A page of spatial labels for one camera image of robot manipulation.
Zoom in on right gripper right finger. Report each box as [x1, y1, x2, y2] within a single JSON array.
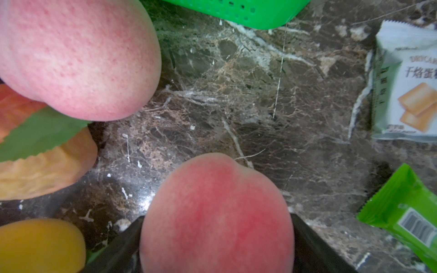
[[290, 213, 357, 273]]

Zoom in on pink peach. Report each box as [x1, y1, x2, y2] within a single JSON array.
[[1, 1, 162, 121], [140, 153, 295, 273]]

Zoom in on green snack packet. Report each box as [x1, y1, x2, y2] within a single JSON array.
[[356, 163, 437, 273]]

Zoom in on white biscuit packet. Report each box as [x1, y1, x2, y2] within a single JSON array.
[[372, 20, 437, 142]]

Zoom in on green plastic basket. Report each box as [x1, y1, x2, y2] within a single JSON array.
[[167, 0, 310, 30]]

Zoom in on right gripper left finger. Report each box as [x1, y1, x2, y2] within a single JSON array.
[[80, 216, 145, 273]]

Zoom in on orange wrinkled peach middle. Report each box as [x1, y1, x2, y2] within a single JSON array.
[[1, 84, 98, 201]]

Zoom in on yellow red peach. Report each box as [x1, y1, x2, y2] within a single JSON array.
[[1, 218, 86, 273]]

